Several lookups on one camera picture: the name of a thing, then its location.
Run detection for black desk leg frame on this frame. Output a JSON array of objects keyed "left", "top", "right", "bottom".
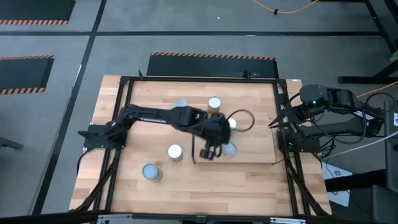
[{"left": 337, "top": 0, "right": 398, "bottom": 85}]

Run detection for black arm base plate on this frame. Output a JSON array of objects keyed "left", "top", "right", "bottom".
[
  {"left": 277, "top": 128, "right": 322, "bottom": 154},
  {"left": 77, "top": 123, "right": 128, "bottom": 149}
]

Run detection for short can teal white label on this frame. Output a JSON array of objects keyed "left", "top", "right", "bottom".
[{"left": 142, "top": 163, "right": 162, "bottom": 180}]

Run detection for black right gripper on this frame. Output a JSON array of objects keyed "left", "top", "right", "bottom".
[{"left": 268, "top": 102, "right": 312, "bottom": 142}]

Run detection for tall peaches can blue label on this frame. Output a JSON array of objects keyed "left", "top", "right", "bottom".
[{"left": 172, "top": 98, "right": 188, "bottom": 110}]

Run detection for white cable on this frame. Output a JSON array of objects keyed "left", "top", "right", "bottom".
[{"left": 322, "top": 130, "right": 398, "bottom": 159}]

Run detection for tall can yellow orange label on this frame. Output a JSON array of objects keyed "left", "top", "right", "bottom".
[{"left": 207, "top": 96, "right": 223, "bottom": 115}]

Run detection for tall berries can blue label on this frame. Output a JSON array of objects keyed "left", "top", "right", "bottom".
[{"left": 167, "top": 144, "right": 184, "bottom": 163}]

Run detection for black crossbar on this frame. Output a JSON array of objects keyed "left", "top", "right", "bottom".
[{"left": 0, "top": 210, "right": 398, "bottom": 224}]

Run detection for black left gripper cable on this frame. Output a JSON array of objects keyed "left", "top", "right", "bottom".
[{"left": 226, "top": 108, "right": 256, "bottom": 133}]

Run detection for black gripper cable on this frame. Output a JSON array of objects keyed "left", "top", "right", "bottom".
[
  {"left": 306, "top": 91, "right": 397, "bottom": 146},
  {"left": 226, "top": 108, "right": 256, "bottom": 133}
]

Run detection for black mat orange hazard stripe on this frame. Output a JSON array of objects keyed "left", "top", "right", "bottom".
[
  {"left": 146, "top": 52, "right": 279, "bottom": 79},
  {"left": 0, "top": 55, "right": 55, "bottom": 96},
  {"left": 0, "top": 0, "right": 76, "bottom": 26}
]

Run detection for silver frame bracket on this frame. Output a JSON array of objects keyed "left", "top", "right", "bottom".
[
  {"left": 98, "top": 213, "right": 134, "bottom": 224},
  {"left": 269, "top": 217, "right": 307, "bottom": 224}
]

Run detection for grey chair leg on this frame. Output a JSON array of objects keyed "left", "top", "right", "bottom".
[{"left": 0, "top": 136, "right": 24, "bottom": 151}]

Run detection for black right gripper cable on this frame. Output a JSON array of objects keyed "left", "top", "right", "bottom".
[{"left": 306, "top": 91, "right": 397, "bottom": 146}]

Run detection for black aluminium table frame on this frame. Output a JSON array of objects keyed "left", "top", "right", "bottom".
[{"left": 70, "top": 70, "right": 332, "bottom": 218}]

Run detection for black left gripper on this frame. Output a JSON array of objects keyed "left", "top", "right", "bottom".
[{"left": 200, "top": 113, "right": 233, "bottom": 161}]

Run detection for wooden shelf board black frame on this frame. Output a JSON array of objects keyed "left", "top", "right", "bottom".
[{"left": 191, "top": 113, "right": 278, "bottom": 165}]

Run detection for yellow extension cable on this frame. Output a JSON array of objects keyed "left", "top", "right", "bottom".
[
  {"left": 251, "top": 0, "right": 320, "bottom": 16},
  {"left": 356, "top": 80, "right": 398, "bottom": 99}
]

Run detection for short can teal orange label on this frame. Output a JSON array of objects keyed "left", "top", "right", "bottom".
[{"left": 222, "top": 142, "right": 238, "bottom": 157}]

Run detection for white paper sheet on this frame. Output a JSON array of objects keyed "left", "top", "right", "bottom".
[{"left": 321, "top": 161, "right": 354, "bottom": 208}]

